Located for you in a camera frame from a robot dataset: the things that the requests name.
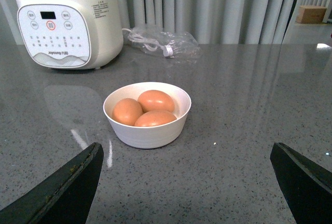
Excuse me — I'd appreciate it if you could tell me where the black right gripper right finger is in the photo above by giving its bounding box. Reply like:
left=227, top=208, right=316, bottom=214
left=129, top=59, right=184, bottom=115
left=270, top=143, right=331, bottom=223

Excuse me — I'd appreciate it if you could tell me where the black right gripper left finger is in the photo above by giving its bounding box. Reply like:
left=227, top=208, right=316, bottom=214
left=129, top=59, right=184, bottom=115
left=1, top=143, right=104, bottom=223

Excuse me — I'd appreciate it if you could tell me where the brown left bowl egg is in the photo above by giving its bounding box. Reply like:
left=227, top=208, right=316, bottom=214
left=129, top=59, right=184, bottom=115
left=112, top=98, right=143, bottom=126

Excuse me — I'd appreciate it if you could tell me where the brown bowl egg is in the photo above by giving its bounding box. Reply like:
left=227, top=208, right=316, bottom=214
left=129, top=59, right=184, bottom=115
left=134, top=110, right=177, bottom=127
left=112, top=98, right=143, bottom=126
left=137, top=90, right=175, bottom=113

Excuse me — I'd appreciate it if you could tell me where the brown front bowl egg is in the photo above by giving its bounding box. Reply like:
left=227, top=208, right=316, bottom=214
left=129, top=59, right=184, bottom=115
left=134, top=110, right=177, bottom=127

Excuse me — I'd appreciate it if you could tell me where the brown back bowl egg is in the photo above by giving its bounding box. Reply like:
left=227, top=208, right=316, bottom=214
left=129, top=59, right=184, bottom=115
left=137, top=90, right=175, bottom=113

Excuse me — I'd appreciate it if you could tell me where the cardboard box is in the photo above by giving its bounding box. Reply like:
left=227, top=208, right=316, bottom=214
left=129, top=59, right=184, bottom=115
left=296, top=5, right=327, bottom=24

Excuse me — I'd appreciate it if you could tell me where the white bowl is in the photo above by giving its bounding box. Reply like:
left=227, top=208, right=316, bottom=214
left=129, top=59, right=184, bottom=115
left=103, top=82, right=191, bottom=149

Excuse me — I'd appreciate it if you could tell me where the white soy milk maker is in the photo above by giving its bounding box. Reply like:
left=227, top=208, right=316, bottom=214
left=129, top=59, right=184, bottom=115
left=16, top=0, right=123, bottom=69

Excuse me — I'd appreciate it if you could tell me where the clear plastic bag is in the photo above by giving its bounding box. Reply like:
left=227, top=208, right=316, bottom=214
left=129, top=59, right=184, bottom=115
left=122, top=24, right=201, bottom=59

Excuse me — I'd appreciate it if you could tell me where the grey curtain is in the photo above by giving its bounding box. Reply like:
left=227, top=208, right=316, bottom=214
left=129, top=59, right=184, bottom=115
left=0, top=0, right=306, bottom=46

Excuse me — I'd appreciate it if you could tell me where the white power cable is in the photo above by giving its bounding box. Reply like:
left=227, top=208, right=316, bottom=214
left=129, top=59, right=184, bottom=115
left=121, top=28, right=174, bottom=58

